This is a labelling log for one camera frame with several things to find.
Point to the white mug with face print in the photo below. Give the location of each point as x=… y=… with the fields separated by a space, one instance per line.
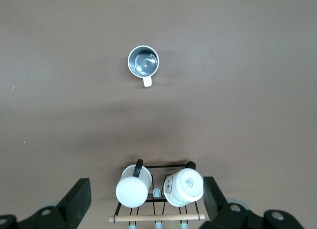
x=184 y=187

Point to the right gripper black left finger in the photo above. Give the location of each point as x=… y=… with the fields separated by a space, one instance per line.
x=74 y=201

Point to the white mug grey inside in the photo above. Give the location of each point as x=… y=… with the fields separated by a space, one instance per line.
x=143 y=61

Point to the brown table cover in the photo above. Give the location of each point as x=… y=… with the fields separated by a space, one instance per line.
x=223 y=90

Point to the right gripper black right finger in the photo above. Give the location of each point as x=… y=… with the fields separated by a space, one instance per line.
x=215 y=204

